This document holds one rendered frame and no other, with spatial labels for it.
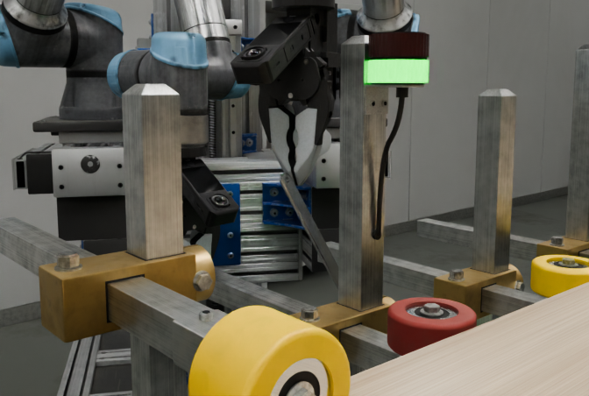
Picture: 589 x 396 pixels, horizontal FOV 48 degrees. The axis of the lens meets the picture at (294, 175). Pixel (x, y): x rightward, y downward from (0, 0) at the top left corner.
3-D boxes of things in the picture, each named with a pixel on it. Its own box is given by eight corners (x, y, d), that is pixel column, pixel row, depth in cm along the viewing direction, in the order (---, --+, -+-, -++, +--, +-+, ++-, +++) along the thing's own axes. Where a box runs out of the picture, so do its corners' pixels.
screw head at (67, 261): (49, 267, 52) (49, 252, 52) (75, 263, 53) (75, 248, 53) (60, 273, 50) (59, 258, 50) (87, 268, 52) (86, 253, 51)
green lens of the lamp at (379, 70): (355, 82, 67) (355, 60, 67) (394, 82, 71) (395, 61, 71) (400, 82, 63) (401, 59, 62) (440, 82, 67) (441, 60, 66)
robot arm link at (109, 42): (135, 71, 139) (132, 3, 137) (73, 70, 130) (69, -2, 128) (108, 71, 148) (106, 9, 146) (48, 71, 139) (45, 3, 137)
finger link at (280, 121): (316, 180, 81) (316, 103, 80) (292, 187, 76) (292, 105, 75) (294, 178, 82) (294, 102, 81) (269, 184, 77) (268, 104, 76)
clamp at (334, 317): (283, 361, 71) (282, 315, 70) (371, 331, 79) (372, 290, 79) (318, 379, 66) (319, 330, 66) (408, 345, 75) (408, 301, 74)
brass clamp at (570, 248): (531, 274, 103) (533, 242, 102) (574, 259, 112) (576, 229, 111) (569, 283, 98) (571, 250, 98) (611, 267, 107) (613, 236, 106)
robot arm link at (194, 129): (219, 115, 91) (166, 116, 86) (219, 148, 92) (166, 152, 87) (190, 113, 97) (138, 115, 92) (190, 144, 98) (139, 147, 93)
